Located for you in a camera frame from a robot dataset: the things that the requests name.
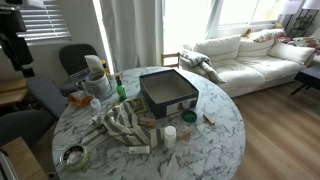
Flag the dark blue box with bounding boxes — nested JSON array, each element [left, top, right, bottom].
[[138, 68, 200, 120]]

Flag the grey cream striped towel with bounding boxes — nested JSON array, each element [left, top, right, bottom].
[[81, 99, 166, 149]]

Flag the wooden block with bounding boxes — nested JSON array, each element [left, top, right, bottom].
[[138, 117, 157, 129], [202, 112, 217, 126], [176, 129, 193, 141]]

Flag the white yellow box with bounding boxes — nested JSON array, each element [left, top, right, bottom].
[[83, 54, 106, 75]]

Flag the green yellow dog treat packet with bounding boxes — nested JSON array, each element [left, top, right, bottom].
[[129, 97, 149, 116]]

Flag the wooden chair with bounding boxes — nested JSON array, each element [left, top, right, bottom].
[[161, 52, 181, 69]]

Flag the green round lid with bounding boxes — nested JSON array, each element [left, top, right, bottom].
[[180, 109, 198, 124]]

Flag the green bottle red cap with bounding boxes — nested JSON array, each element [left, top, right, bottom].
[[114, 74, 128, 102]]

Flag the grey patterned blanket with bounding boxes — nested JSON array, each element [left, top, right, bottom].
[[179, 49, 227, 84]]

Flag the white plastic jar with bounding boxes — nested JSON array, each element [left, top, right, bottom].
[[163, 125, 177, 150]]

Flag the yellow bottle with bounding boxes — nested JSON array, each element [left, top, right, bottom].
[[100, 59, 111, 79]]

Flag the metal paint can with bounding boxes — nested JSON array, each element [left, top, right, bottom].
[[84, 70, 113, 99]]

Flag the white curtain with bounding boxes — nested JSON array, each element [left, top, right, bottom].
[[99, 0, 164, 73]]

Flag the white printed tube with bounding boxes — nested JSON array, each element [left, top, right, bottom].
[[128, 145, 151, 155]]

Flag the small clear plastic bottle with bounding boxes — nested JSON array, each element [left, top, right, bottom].
[[90, 98, 102, 111]]

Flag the clear packet amber contents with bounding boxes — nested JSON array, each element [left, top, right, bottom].
[[68, 90, 94, 108]]

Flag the black office chair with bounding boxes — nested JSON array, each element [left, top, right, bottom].
[[58, 43, 101, 94]]

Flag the white sofa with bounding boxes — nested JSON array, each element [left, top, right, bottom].
[[179, 28, 318, 98]]

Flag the grey upholstered chair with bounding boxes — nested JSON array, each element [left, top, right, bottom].
[[0, 109, 58, 148], [26, 78, 69, 119]]

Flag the floral pillow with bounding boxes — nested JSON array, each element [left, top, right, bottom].
[[248, 28, 286, 43]]

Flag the white window blinds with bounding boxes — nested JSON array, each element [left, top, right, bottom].
[[16, 0, 73, 43]]

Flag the black coffee table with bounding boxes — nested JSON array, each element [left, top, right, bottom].
[[289, 63, 320, 97]]

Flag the wooden side table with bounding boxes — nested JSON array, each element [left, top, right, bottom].
[[0, 78, 29, 108]]

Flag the black hanging clothing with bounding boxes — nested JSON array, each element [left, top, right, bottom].
[[0, 0, 36, 78]]

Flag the patterned cushion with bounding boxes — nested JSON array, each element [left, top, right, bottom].
[[292, 35, 320, 51]]

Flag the black plant stand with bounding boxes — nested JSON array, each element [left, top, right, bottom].
[[288, 8, 318, 38]]

